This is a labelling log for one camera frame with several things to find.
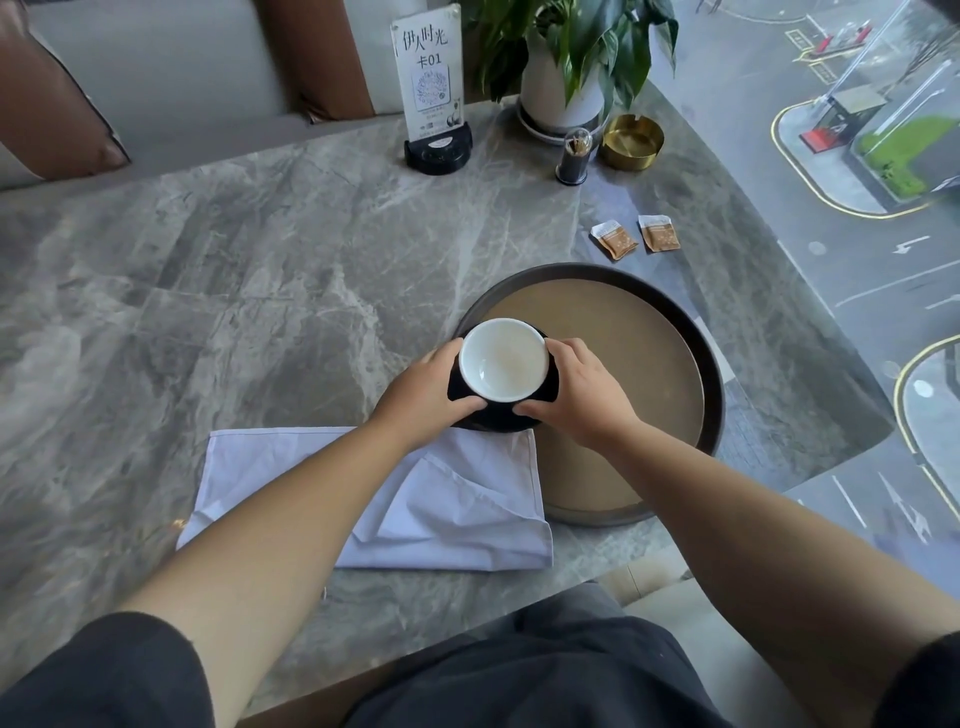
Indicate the white cloth napkin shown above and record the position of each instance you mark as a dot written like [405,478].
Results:
[465,502]

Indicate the black sign holder base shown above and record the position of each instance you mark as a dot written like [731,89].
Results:
[439,152]

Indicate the person's dark trousers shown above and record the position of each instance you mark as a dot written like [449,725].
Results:
[540,667]

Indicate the round brown tray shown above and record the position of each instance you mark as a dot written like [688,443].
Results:
[637,375]

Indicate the grey sofa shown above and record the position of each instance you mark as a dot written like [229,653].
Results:
[195,82]

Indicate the person's left forearm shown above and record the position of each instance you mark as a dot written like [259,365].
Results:
[292,540]

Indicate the brown sugar sachet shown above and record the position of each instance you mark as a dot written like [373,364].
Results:
[614,239]
[659,233]

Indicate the green potted plant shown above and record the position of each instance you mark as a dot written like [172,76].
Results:
[592,37]

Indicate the person's right thumb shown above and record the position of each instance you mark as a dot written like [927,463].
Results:
[536,409]

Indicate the person's left thumb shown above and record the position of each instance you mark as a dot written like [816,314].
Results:
[461,409]

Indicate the person's left hand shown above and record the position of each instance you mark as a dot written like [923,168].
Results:
[420,397]

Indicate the gold metal ashtray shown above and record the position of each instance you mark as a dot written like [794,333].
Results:
[631,140]

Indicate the person's right hand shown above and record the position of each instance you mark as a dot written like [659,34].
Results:
[585,397]

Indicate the black saucer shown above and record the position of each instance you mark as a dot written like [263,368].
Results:
[502,409]

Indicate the white plant pot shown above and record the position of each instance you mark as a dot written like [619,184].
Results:
[551,97]

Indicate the toothpick dispenser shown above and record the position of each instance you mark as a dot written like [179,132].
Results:
[574,159]

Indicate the person's black shirt sleeve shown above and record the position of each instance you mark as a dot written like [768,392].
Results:
[105,675]
[919,686]

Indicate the white cup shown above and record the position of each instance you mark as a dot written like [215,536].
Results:
[503,361]

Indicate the white table sign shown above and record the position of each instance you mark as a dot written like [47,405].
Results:
[428,71]

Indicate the brown leather cushion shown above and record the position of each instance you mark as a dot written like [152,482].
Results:
[315,56]
[45,105]

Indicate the person's right forearm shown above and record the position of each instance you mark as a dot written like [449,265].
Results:
[757,562]

